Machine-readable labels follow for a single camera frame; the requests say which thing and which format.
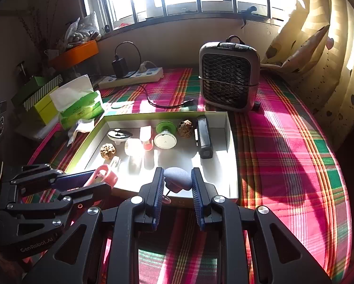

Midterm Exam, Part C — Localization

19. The brown walnut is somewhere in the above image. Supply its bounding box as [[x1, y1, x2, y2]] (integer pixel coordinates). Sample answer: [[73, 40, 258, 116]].
[[100, 143, 118, 161], [177, 120, 194, 138]]

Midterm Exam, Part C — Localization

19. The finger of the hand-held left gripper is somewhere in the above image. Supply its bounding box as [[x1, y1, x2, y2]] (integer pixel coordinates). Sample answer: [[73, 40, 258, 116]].
[[10, 163, 96, 190], [5, 182, 112, 213]]

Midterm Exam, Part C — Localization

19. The black window handle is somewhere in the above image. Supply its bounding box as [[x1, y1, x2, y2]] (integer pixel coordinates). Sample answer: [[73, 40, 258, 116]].
[[240, 5, 258, 30]]

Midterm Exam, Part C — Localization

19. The dark green box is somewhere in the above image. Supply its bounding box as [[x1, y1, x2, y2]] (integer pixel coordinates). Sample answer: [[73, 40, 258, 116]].
[[11, 76, 47, 104]]

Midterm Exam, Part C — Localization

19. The pile of plastic bags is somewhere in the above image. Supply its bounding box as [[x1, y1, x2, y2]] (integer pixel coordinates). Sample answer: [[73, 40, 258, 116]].
[[63, 12, 102, 48]]

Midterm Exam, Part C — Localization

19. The black rectangular device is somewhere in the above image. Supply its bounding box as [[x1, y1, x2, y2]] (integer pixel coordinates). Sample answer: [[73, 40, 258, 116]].
[[195, 115, 213, 159]]

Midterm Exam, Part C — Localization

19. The green tissue pack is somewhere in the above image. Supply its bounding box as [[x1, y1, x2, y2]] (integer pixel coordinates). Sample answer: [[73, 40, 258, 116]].
[[49, 74, 105, 130]]

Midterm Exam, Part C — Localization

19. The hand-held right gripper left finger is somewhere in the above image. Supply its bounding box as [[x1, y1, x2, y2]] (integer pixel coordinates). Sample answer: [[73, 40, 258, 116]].
[[22, 167, 166, 284]]

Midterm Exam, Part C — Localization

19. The green white cardboard box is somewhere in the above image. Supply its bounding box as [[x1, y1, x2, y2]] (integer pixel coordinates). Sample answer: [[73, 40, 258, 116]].
[[64, 111, 239, 204]]

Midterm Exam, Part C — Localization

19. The crumpled white tissue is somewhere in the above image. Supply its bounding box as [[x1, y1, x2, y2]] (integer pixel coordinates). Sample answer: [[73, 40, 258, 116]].
[[66, 119, 95, 147]]

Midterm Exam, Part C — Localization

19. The black charger adapter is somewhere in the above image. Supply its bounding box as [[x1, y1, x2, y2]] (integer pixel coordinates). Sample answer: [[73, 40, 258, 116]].
[[111, 55, 128, 78]]

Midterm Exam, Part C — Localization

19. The green white suction holder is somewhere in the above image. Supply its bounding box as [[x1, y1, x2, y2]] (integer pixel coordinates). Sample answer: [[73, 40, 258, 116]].
[[153, 120, 177, 149]]

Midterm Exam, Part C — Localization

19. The plaid cloth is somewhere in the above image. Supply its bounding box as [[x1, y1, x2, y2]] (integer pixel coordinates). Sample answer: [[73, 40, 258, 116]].
[[26, 67, 353, 284]]

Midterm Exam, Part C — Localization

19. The cream heart print curtain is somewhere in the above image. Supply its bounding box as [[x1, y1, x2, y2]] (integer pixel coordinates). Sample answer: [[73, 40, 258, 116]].
[[283, 0, 354, 142]]

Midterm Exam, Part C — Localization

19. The dried twig bouquet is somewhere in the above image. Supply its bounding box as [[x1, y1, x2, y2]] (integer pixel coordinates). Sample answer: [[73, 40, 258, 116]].
[[17, 0, 65, 54]]

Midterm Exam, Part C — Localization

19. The orange container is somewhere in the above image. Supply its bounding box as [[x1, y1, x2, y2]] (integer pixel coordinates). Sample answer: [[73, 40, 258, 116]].
[[48, 40, 99, 70]]

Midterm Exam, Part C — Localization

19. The white usb cable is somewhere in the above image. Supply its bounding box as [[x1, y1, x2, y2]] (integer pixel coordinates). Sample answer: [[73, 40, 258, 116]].
[[107, 157, 121, 175]]

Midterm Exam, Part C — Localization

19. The black charger cable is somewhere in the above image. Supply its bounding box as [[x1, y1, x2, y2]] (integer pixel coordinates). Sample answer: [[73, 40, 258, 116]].
[[115, 41, 195, 109]]

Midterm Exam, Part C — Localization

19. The cream heart print pillow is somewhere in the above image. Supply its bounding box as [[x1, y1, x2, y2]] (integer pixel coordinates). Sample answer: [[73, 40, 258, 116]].
[[261, 25, 331, 74]]

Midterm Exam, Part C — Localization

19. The grey desktop heater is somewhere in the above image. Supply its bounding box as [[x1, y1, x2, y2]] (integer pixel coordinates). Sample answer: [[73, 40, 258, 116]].
[[199, 35, 261, 112]]

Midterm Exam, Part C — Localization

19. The pink clip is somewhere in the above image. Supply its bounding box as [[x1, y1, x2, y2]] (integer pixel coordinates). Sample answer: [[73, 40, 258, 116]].
[[82, 164, 118, 190]]

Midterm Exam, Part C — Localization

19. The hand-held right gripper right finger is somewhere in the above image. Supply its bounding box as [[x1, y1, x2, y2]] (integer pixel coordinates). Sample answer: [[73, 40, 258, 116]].
[[190, 167, 333, 284]]

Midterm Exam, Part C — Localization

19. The grey mushroom shaped gadget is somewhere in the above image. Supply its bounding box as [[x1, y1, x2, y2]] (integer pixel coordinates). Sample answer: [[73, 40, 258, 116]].
[[164, 167, 193, 204]]

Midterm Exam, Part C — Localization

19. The black white round gadget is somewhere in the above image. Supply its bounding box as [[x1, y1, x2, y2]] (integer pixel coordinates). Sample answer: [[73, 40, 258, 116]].
[[107, 128, 130, 141]]

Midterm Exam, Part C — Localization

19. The white power strip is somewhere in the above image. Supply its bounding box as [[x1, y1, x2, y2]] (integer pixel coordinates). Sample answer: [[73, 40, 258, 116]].
[[98, 67, 164, 90]]

